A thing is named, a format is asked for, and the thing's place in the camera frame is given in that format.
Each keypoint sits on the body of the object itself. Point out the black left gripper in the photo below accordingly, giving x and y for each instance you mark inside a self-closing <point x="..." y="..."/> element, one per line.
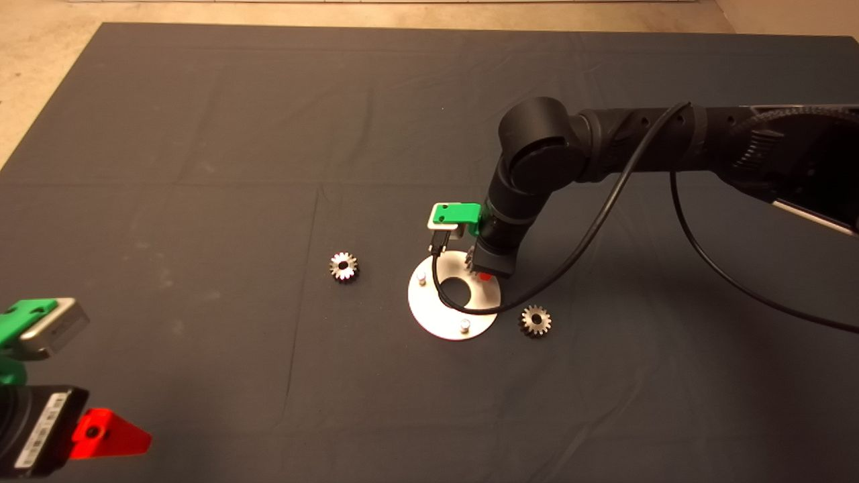
<point x="43" y="433"/>

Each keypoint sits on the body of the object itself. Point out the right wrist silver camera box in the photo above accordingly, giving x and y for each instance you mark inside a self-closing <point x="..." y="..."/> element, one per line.
<point x="446" y="230"/>

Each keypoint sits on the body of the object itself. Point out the small steel planetary gear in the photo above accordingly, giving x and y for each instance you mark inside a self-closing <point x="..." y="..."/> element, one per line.
<point x="543" y="326"/>
<point x="471" y="258"/>
<point x="351" y="272"/>

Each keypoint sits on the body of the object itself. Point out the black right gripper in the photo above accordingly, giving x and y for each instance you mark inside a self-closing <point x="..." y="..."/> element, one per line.
<point x="500" y="251"/>

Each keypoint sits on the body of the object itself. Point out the left wrist green camera mount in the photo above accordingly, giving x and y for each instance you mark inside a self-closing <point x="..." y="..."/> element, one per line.
<point x="17" y="322"/>

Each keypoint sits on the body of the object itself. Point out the right wrist green camera mount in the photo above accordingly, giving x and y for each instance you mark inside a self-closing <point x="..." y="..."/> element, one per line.
<point x="460" y="215"/>

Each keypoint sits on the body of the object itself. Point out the dark grey table cloth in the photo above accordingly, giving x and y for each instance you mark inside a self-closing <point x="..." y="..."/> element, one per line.
<point x="268" y="134"/>

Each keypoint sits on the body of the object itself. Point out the wrist green camera mount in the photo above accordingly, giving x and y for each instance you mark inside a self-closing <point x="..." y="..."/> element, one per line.
<point x="460" y="215"/>
<point x="17" y="322"/>

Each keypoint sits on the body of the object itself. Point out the white round pegged plate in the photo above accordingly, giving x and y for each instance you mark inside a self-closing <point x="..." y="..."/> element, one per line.
<point x="433" y="315"/>

